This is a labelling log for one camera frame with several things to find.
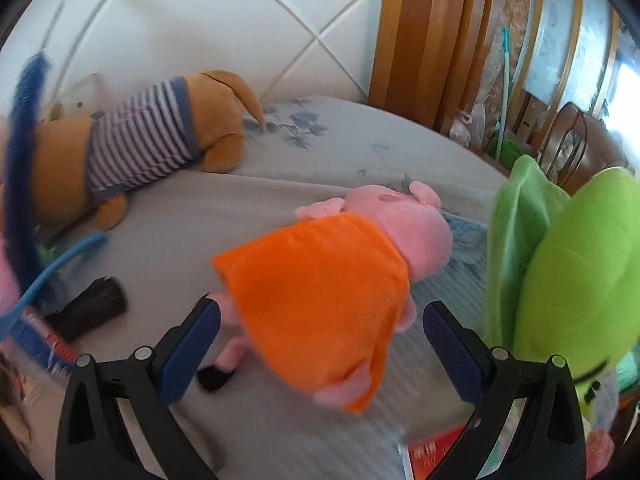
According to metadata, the wooden headboard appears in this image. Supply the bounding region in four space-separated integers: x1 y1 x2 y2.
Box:
368 0 506 136

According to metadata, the wooden chair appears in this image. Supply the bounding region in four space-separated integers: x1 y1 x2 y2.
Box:
537 101 632 196

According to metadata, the black brush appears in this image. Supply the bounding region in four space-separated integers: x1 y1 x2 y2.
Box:
44 276 127 343

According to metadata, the green plush toy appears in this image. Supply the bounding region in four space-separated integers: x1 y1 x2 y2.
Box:
484 154 640 421

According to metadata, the grey floral bed sheet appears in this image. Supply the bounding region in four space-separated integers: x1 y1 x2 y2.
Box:
30 95 511 480

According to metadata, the colourful book at left edge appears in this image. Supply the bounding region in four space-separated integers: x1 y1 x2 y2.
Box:
10 310 81 386

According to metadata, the pink pig plush orange dress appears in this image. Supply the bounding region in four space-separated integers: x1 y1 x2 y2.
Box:
197 184 455 415

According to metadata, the red book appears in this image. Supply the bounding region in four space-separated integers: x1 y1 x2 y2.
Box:
399 422 476 480

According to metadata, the light blue plastic hanger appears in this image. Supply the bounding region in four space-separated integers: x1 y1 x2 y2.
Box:
0 232 108 341

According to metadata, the brown dog plush striped shirt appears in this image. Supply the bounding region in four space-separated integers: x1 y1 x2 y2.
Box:
0 70 265 233

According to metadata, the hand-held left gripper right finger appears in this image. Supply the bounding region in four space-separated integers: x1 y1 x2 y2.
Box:
423 301 587 480

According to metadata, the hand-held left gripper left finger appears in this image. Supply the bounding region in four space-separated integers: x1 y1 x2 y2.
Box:
55 298 222 480

